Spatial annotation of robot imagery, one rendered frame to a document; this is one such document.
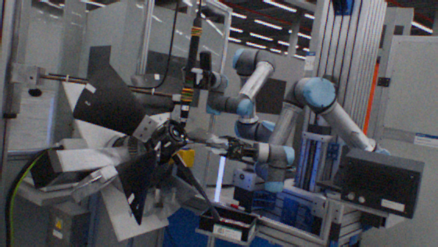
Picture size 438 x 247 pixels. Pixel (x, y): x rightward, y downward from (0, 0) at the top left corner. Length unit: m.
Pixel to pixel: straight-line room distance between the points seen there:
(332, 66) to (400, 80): 0.96
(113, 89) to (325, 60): 1.24
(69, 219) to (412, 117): 2.33
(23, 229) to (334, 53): 1.80
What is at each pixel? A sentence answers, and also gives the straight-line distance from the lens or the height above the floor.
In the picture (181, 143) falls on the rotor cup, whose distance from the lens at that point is 1.36.
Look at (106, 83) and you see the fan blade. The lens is 1.31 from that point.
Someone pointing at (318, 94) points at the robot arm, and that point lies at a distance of 1.51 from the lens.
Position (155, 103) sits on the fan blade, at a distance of 1.50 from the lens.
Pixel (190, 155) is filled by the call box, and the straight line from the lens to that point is 1.92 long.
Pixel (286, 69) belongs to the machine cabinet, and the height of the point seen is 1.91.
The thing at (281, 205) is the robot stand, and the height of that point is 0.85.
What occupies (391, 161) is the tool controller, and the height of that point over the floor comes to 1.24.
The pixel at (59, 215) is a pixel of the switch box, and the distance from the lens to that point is 1.63.
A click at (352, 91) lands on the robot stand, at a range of 2.05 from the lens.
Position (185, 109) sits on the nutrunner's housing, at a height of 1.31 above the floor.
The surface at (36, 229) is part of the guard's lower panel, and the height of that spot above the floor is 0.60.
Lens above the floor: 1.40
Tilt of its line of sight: 5 degrees down
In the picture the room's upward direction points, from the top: 9 degrees clockwise
